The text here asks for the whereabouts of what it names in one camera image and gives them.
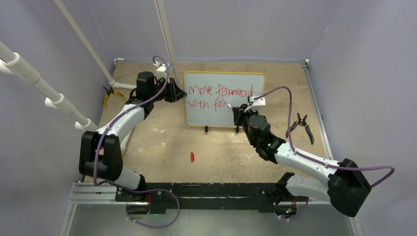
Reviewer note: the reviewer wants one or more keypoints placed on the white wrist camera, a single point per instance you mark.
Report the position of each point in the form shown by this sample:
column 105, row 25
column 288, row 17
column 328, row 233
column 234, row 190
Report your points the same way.
column 162, row 70
column 255, row 103

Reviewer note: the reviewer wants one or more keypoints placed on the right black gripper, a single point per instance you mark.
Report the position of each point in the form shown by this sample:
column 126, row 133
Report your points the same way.
column 239, row 114

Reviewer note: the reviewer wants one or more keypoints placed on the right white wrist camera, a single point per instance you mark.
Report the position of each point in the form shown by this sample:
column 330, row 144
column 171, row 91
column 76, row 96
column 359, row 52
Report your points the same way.
column 255, row 103

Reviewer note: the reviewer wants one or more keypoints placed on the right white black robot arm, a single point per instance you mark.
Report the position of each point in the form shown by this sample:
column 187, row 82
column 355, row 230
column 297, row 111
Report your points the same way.
column 338, row 183

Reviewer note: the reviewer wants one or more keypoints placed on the yellow framed whiteboard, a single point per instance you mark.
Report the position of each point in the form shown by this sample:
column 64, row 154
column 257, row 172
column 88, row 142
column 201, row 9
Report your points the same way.
column 208, row 93

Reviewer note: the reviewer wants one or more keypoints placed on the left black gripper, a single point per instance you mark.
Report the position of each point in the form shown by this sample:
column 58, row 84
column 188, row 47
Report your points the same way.
column 178, row 94

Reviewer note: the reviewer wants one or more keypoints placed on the black handled pliers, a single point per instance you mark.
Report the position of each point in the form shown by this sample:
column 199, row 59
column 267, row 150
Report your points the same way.
column 301, row 122

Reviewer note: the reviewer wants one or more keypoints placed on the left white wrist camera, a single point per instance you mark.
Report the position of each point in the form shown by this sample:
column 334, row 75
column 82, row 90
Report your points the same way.
column 162, row 70

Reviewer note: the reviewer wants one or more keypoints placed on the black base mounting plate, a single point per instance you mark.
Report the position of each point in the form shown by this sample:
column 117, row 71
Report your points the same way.
column 161, row 196

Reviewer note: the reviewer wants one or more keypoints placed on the aluminium extrusion rail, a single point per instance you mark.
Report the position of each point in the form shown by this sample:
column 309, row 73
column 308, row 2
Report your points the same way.
column 91, row 191

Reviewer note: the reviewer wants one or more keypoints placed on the yellow handled pliers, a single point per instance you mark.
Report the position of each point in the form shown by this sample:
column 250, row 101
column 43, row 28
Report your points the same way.
column 109, row 92

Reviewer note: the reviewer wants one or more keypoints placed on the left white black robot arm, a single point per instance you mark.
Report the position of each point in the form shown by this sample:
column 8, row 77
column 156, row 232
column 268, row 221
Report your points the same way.
column 100, row 151

